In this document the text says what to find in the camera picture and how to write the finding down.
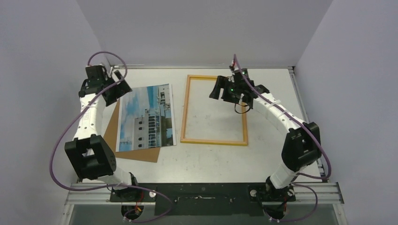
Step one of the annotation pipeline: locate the sky and building photo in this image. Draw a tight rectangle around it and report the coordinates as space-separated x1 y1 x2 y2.
116 83 176 152

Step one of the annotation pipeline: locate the yellow wooden picture frame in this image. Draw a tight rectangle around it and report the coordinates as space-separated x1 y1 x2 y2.
180 75 248 146

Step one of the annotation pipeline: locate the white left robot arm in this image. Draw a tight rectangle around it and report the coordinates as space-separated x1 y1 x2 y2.
64 65 143 202

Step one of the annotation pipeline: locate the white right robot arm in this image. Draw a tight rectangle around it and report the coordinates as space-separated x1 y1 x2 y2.
209 68 322 201

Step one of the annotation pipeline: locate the brown cardboard backing board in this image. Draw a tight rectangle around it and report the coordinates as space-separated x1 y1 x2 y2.
103 101 161 163

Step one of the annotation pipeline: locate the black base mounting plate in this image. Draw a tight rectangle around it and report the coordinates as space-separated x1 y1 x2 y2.
109 182 296 217

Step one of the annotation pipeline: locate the aluminium rail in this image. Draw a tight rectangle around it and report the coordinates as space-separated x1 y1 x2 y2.
65 182 344 205

